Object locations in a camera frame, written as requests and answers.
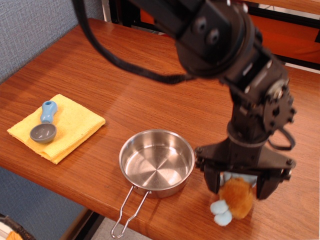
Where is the dark object bottom left corner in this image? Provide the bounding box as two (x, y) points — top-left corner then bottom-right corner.
(0, 214), (36, 240)

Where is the black braided cable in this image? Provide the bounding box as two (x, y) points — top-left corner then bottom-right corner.
(71, 0), (195, 85)

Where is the stainless steel pot with handle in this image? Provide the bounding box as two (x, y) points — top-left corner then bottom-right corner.
(110, 129), (196, 240)

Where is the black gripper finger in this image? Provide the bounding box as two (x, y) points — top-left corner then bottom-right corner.
(204, 165), (222, 194)
(256, 174), (282, 200)

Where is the black wire loop at wrist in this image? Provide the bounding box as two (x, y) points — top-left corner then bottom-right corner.
(267, 127), (297, 151)

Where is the orange and blue plush toy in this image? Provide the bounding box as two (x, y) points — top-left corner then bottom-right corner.
(210, 171), (258, 227)

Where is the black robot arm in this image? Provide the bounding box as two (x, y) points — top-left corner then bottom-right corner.
(134, 0), (296, 200)

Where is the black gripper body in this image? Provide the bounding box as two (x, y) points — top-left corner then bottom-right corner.
(195, 138), (297, 181)

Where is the yellow folded cloth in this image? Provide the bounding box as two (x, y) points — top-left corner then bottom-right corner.
(7, 94), (106, 165)

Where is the black and orange frame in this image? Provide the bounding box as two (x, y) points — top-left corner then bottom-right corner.
(102, 0), (320, 72)

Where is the blue and grey scoop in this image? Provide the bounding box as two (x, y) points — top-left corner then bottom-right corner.
(29, 100), (58, 144)

